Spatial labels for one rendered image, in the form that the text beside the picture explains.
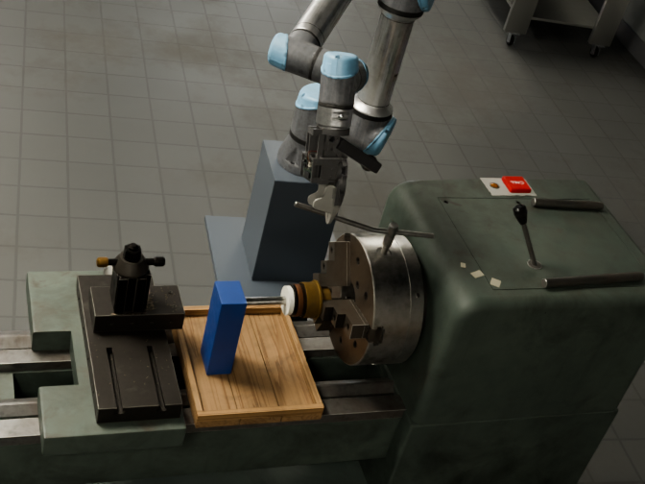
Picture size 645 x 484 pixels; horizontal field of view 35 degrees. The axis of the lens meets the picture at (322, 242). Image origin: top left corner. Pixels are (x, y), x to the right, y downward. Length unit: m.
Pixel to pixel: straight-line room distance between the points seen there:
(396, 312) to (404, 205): 0.33
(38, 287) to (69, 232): 1.68
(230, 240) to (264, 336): 0.57
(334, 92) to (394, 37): 0.47
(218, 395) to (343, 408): 0.30
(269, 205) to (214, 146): 2.12
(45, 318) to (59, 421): 0.31
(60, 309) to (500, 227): 1.07
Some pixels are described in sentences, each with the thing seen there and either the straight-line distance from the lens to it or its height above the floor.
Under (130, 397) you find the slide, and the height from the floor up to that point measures 0.97.
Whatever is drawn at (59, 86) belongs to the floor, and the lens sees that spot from 5.13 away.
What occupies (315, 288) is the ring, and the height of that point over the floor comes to 1.12.
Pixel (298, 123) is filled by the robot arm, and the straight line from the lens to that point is 2.70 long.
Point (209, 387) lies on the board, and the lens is 2.39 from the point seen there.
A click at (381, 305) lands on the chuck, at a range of 2.28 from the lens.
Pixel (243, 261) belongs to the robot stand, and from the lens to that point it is 2.97.
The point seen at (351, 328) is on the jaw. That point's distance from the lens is 2.29.
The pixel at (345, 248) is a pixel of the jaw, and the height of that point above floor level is 1.19.
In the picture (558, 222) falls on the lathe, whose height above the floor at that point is 1.25.
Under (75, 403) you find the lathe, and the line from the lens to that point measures 2.27.
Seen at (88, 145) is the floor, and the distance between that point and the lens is 4.72.
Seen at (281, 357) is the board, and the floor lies 0.88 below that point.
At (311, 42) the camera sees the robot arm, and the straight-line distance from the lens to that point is 2.26.
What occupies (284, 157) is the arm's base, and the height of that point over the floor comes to 1.13.
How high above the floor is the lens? 2.59
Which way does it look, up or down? 36 degrees down
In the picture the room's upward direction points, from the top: 16 degrees clockwise
